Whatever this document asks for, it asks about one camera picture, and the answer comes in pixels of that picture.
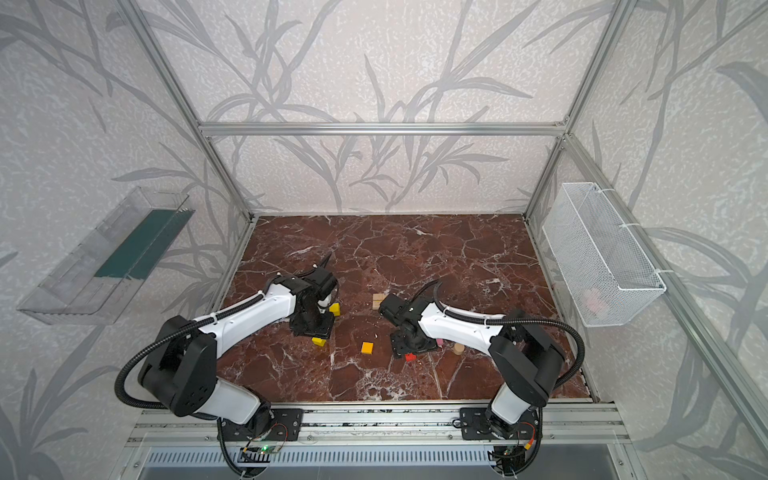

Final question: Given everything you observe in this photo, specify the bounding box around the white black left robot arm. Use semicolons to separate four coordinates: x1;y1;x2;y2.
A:
114;258;339;436

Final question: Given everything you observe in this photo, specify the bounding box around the clear plastic wall bin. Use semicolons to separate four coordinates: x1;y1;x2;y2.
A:
17;187;195;325

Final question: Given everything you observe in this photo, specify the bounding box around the aluminium frame horizontal bar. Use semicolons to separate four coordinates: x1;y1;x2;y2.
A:
199;122;565;137

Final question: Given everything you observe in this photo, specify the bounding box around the pink item in basket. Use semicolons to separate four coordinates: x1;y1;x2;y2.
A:
583;288;610;318

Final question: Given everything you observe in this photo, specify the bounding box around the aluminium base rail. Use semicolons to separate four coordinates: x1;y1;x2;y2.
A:
126;399;630;447

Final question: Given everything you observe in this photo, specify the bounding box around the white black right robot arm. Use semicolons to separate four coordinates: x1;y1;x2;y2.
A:
378;280;586;442

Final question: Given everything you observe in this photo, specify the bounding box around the white wire mesh basket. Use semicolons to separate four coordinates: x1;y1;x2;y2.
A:
543;182;666;327

